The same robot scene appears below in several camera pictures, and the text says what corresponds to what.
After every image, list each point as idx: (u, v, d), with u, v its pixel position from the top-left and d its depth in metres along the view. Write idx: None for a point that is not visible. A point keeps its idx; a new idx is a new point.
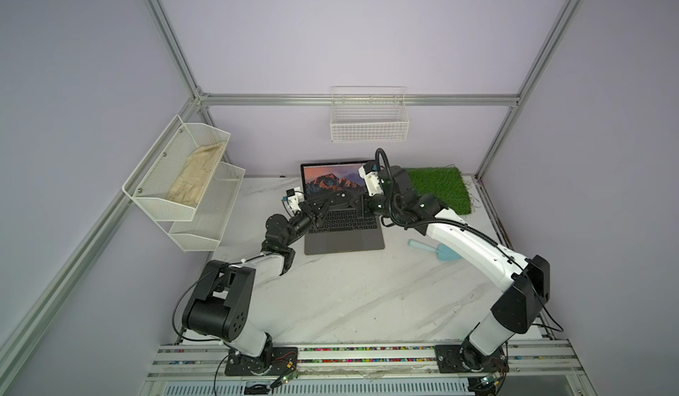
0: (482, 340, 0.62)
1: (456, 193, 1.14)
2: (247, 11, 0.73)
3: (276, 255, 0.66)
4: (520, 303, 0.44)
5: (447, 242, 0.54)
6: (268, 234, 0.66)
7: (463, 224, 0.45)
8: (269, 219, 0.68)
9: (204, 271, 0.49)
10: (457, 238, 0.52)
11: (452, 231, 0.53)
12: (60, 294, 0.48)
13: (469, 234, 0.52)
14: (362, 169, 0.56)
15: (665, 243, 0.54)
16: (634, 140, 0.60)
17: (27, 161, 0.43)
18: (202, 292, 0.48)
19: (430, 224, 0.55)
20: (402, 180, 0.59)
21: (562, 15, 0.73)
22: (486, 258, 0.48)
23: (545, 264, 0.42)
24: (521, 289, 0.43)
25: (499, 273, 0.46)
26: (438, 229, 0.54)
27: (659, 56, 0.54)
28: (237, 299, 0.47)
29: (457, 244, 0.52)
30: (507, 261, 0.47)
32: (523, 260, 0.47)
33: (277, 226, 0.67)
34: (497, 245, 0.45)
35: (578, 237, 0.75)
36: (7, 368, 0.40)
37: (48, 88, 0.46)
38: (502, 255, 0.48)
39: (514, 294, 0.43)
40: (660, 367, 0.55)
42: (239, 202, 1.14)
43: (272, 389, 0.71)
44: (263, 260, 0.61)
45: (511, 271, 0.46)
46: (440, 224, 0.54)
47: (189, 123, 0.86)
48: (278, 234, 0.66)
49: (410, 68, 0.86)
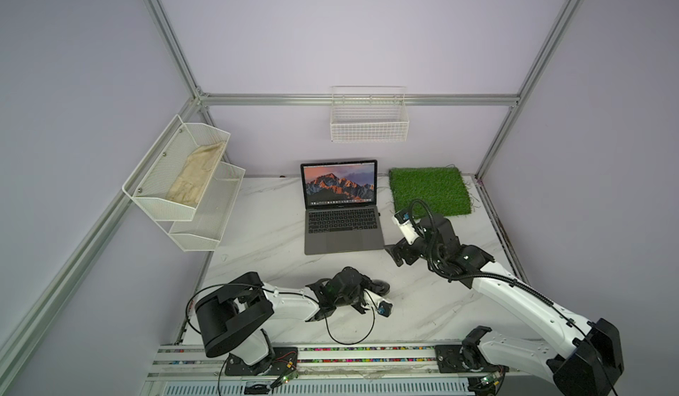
0: (496, 356, 0.61)
1: (456, 193, 1.14)
2: (247, 11, 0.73)
3: (308, 302, 0.60)
4: (586, 375, 0.39)
5: (498, 297, 0.52)
6: (340, 277, 0.66)
7: (512, 280, 0.51)
8: (349, 269, 0.69)
9: (241, 281, 0.49)
10: (507, 293, 0.50)
11: (500, 285, 0.51)
12: (61, 294, 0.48)
13: (521, 291, 0.49)
14: (395, 219, 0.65)
15: (667, 242, 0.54)
16: (633, 140, 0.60)
17: (26, 159, 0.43)
18: (225, 295, 0.48)
19: (476, 278, 0.54)
20: (446, 230, 0.60)
21: (562, 15, 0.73)
22: (543, 319, 0.45)
23: (613, 329, 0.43)
24: (585, 357, 0.39)
25: (560, 336, 0.43)
26: (484, 284, 0.53)
27: (659, 57, 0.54)
28: (239, 323, 0.45)
29: (508, 300, 0.50)
30: (567, 323, 0.44)
32: (585, 323, 0.43)
33: (351, 277, 0.67)
34: (553, 305, 0.46)
35: (579, 238, 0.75)
36: (7, 368, 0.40)
37: (47, 87, 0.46)
38: (560, 316, 0.45)
39: (579, 363, 0.39)
40: (662, 367, 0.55)
42: (239, 202, 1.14)
43: (272, 389, 0.71)
44: (301, 300, 0.58)
45: (570, 335, 0.42)
46: (487, 279, 0.52)
47: (189, 123, 0.86)
48: (347, 282, 0.65)
49: (410, 69, 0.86)
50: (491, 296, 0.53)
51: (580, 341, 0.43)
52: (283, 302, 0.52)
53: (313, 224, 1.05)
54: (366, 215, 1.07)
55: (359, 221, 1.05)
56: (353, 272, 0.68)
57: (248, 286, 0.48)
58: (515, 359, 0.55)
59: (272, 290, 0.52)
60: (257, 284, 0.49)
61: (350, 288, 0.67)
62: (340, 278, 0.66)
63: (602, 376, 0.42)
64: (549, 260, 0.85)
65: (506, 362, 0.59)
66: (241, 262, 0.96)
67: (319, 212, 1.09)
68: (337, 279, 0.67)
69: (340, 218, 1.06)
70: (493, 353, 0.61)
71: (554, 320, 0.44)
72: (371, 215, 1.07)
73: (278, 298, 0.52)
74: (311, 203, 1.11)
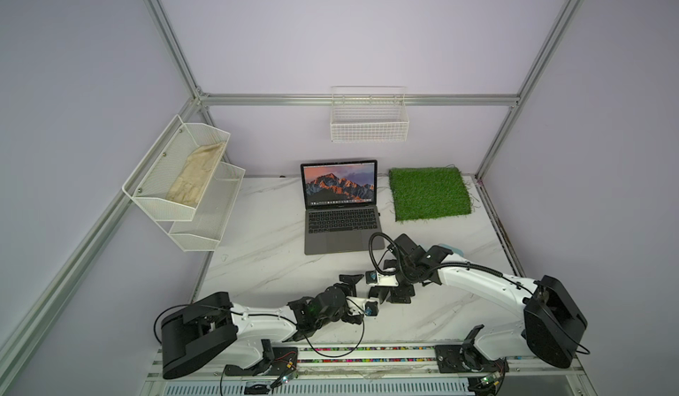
0: (491, 348, 0.61)
1: (456, 194, 1.13)
2: (247, 11, 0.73)
3: (283, 324, 0.58)
4: (544, 330, 0.43)
5: (461, 283, 0.56)
6: (320, 298, 0.61)
7: (467, 264, 0.57)
8: (332, 290, 0.64)
9: (211, 301, 0.48)
10: (466, 277, 0.54)
11: (460, 272, 0.56)
12: (60, 295, 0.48)
13: (476, 271, 0.54)
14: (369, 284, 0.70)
15: (667, 242, 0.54)
16: (632, 140, 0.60)
17: (26, 158, 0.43)
18: (193, 313, 0.47)
19: (440, 272, 0.59)
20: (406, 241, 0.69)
21: (562, 15, 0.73)
22: (497, 289, 0.49)
23: (556, 284, 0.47)
24: (535, 312, 0.43)
25: (512, 300, 0.47)
26: (447, 274, 0.58)
27: (659, 57, 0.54)
28: (202, 345, 0.43)
29: (469, 281, 0.54)
30: (516, 287, 0.48)
32: (530, 283, 0.48)
33: (331, 298, 0.63)
34: (503, 275, 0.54)
35: (578, 238, 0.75)
36: (7, 368, 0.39)
37: (48, 87, 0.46)
38: (509, 283, 0.49)
39: (533, 320, 0.43)
40: (661, 367, 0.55)
42: (238, 202, 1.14)
43: (272, 389, 0.71)
44: (274, 322, 0.56)
45: (520, 297, 0.46)
46: (447, 269, 0.58)
47: (189, 123, 0.86)
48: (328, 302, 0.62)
49: (409, 69, 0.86)
50: (457, 283, 0.57)
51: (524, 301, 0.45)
52: (250, 325, 0.51)
53: (313, 224, 1.05)
54: (366, 215, 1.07)
55: (359, 222, 1.05)
56: (333, 293, 0.64)
57: (217, 307, 0.48)
58: (506, 346, 0.56)
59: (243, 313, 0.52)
60: (227, 305, 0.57)
61: (331, 309, 0.64)
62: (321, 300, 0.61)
63: (558, 329, 0.44)
64: (549, 260, 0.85)
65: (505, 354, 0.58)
66: (240, 262, 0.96)
67: (319, 212, 1.09)
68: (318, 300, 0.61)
69: (340, 218, 1.06)
70: (486, 346, 0.62)
71: (507, 287, 0.48)
72: (371, 214, 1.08)
73: (247, 322, 0.51)
74: (311, 203, 1.11)
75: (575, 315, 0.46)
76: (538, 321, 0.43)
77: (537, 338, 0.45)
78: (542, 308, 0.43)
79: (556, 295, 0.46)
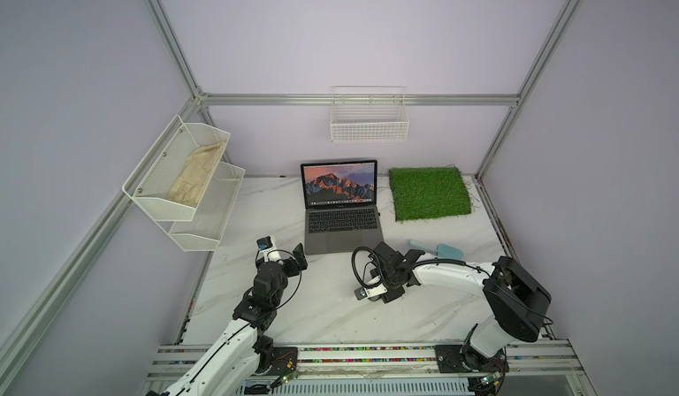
0: (484, 344, 0.62)
1: (456, 194, 1.13)
2: (247, 10, 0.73)
3: (238, 340, 0.54)
4: (505, 306, 0.45)
5: (434, 279, 0.60)
6: (257, 279, 0.61)
7: (435, 259, 0.61)
8: (262, 268, 0.64)
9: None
10: (437, 271, 0.58)
11: (431, 268, 0.60)
12: (60, 294, 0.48)
13: (444, 265, 0.58)
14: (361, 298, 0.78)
15: (666, 242, 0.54)
16: (631, 140, 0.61)
17: (25, 158, 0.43)
18: None
19: (415, 273, 0.63)
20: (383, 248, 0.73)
21: (562, 15, 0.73)
22: (461, 277, 0.53)
23: (514, 263, 0.50)
24: (492, 290, 0.46)
25: (474, 284, 0.50)
26: (422, 273, 0.62)
27: (658, 57, 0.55)
28: None
29: (440, 276, 0.58)
30: (477, 271, 0.51)
32: (489, 265, 0.51)
33: (267, 274, 0.62)
34: (464, 262, 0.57)
35: (577, 239, 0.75)
36: (7, 368, 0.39)
37: (46, 87, 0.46)
38: (471, 269, 0.53)
39: (493, 298, 0.46)
40: (661, 367, 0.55)
42: (238, 202, 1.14)
43: (272, 389, 0.71)
44: (225, 350, 0.52)
45: (481, 279, 0.49)
46: (421, 268, 0.61)
47: (189, 123, 0.86)
48: (269, 278, 0.62)
49: (410, 69, 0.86)
50: (431, 280, 0.61)
51: (483, 282, 0.49)
52: (203, 383, 0.46)
53: (313, 224, 1.05)
54: (366, 215, 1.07)
55: (358, 221, 1.05)
56: (264, 270, 0.63)
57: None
58: (493, 338, 0.57)
59: (184, 384, 0.45)
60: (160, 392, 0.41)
61: (276, 280, 0.64)
62: (260, 280, 0.61)
63: (519, 304, 0.46)
64: (549, 260, 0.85)
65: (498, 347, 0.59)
66: (240, 262, 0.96)
67: (319, 212, 1.09)
68: (259, 285, 0.62)
69: (340, 218, 1.06)
70: (479, 341, 0.62)
71: (469, 274, 0.52)
72: (371, 215, 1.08)
73: (196, 384, 0.46)
74: (311, 203, 1.11)
75: (536, 290, 0.49)
76: (499, 298, 0.46)
77: (504, 317, 0.47)
78: (500, 285, 0.47)
79: (515, 274, 0.49)
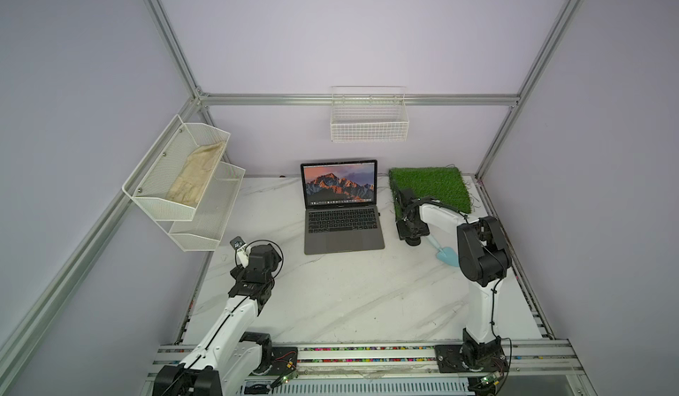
0: (474, 325, 0.66)
1: (456, 193, 1.14)
2: (247, 10, 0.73)
3: (241, 311, 0.55)
4: (466, 245, 0.57)
5: (432, 219, 0.72)
6: (254, 254, 0.65)
7: (438, 202, 0.74)
8: (257, 246, 0.68)
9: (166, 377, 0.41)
10: (434, 212, 0.71)
11: (432, 207, 0.72)
12: (59, 295, 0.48)
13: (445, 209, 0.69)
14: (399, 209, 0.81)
15: (666, 243, 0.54)
16: (631, 140, 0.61)
17: (24, 159, 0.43)
18: None
19: (422, 209, 0.75)
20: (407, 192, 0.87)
21: (561, 16, 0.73)
22: (449, 218, 0.65)
23: (495, 222, 0.58)
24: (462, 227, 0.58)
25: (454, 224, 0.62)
26: (425, 211, 0.74)
27: (659, 57, 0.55)
28: None
29: (437, 216, 0.70)
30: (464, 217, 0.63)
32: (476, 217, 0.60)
33: (261, 249, 0.66)
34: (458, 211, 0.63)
35: (577, 239, 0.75)
36: (6, 369, 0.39)
37: (45, 87, 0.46)
38: (459, 216, 0.64)
39: (460, 236, 0.58)
40: (661, 368, 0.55)
42: (238, 202, 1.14)
43: (272, 389, 0.71)
44: (231, 321, 0.52)
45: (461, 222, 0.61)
46: (426, 207, 0.74)
47: (189, 122, 0.87)
48: (263, 252, 0.67)
49: (410, 68, 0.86)
50: (428, 219, 0.74)
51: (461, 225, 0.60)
52: (218, 349, 0.46)
53: (313, 224, 1.06)
54: (366, 215, 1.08)
55: (358, 221, 1.05)
56: (257, 247, 0.67)
57: (174, 382, 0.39)
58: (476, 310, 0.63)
59: (200, 353, 0.45)
60: (178, 369, 0.42)
61: (269, 255, 0.69)
62: (255, 254, 0.65)
63: (478, 247, 0.56)
64: (549, 261, 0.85)
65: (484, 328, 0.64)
66: None
67: (319, 212, 1.09)
68: (255, 259, 0.66)
69: (340, 218, 1.06)
70: (470, 323, 0.67)
71: (457, 218, 0.63)
72: (371, 214, 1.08)
73: (212, 351, 0.46)
74: (311, 203, 1.11)
75: (501, 250, 0.57)
76: (463, 236, 0.57)
77: (463, 256, 0.59)
78: (471, 228, 0.57)
79: (491, 230, 0.58)
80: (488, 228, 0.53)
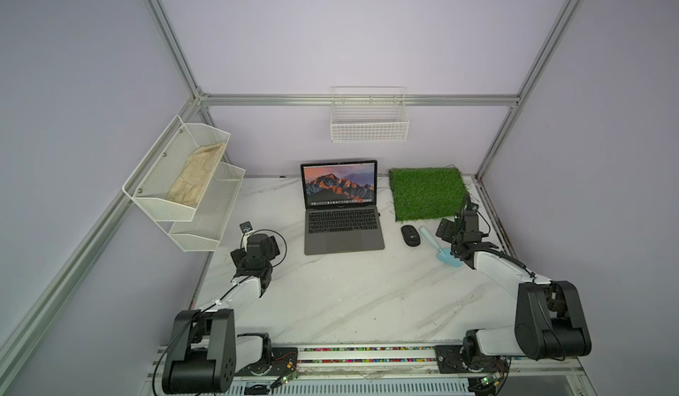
0: (487, 338, 0.63)
1: (456, 193, 1.14)
2: (247, 11, 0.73)
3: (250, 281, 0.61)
4: (530, 309, 0.45)
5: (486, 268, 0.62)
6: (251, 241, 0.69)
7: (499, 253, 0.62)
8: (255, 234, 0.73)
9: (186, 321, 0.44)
10: (491, 262, 0.61)
11: (488, 256, 0.63)
12: (60, 295, 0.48)
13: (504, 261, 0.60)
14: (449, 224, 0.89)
15: (667, 243, 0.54)
16: (631, 140, 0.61)
17: (25, 158, 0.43)
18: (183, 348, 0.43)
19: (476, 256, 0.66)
20: (470, 220, 0.72)
21: (561, 18, 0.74)
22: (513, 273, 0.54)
23: (572, 291, 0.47)
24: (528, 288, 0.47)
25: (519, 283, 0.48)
26: (480, 258, 0.65)
27: (658, 57, 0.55)
28: (220, 342, 0.43)
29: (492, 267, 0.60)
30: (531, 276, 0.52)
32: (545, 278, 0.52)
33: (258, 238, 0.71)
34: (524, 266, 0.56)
35: (577, 239, 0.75)
36: (6, 369, 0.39)
37: (45, 87, 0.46)
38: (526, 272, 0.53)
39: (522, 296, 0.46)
40: (661, 368, 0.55)
42: (239, 203, 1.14)
43: (272, 389, 0.71)
44: (240, 287, 0.57)
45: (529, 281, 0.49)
46: (482, 255, 0.65)
47: (189, 123, 0.86)
48: (260, 239, 0.71)
49: (410, 69, 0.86)
50: (482, 268, 0.64)
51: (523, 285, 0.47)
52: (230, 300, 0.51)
53: (313, 224, 1.05)
54: (366, 215, 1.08)
55: (358, 221, 1.05)
56: (254, 236, 0.72)
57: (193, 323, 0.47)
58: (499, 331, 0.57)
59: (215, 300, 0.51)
60: (197, 312, 0.47)
61: (265, 244, 0.73)
62: (252, 242, 0.69)
63: (544, 316, 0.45)
64: (549, 261, 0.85)
65: (498, 350, 0.58)
66: None
67: (319, 212, 1.09)
68: (252, 247, 0.70)
69: (340, 218, 1.06)
70: (485, 335, 0.63)
71: (522, 275, 0.52)
72: (371, 214, 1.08)
73: (225, 301, 0.50)
74: (311, 203, 1.11)
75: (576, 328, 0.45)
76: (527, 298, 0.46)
77: (523, 322, 0.46)
78: (538, 293, 0.46)
79: (564, 300, 0.46)
80: (560, 295, 0.46)
